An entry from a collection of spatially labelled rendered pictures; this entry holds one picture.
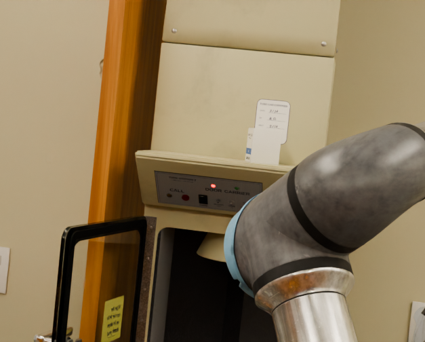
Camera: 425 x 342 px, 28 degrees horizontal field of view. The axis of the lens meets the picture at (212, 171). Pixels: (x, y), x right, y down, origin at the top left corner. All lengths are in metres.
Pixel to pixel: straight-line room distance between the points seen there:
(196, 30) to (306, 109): 0.25
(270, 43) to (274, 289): 0.71
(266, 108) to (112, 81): 0.28
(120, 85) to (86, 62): 0.55
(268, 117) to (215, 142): 0.11
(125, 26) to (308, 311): 0.77
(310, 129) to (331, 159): 0.63
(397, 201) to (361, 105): 1.07
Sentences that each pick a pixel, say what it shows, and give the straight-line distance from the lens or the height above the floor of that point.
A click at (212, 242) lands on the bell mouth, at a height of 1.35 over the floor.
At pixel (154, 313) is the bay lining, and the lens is 1.64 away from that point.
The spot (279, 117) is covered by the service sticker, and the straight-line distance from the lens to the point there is 1.55.
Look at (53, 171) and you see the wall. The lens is 2.10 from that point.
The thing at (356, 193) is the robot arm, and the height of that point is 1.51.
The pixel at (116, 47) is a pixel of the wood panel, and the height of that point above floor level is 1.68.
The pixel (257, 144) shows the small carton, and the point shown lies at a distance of 1.47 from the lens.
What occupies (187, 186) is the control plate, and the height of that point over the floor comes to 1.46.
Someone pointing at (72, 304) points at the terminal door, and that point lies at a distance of 1.37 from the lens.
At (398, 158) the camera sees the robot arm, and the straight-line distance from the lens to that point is 0.93.
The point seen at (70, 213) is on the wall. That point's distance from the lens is 2.10.
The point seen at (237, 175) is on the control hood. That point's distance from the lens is 1.46.
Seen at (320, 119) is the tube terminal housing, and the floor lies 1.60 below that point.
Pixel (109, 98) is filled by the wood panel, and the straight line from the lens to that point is 1.52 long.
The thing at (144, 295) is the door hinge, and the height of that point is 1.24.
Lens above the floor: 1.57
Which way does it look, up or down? 3 degrees down
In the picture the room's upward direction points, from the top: 6 degrees clockwise
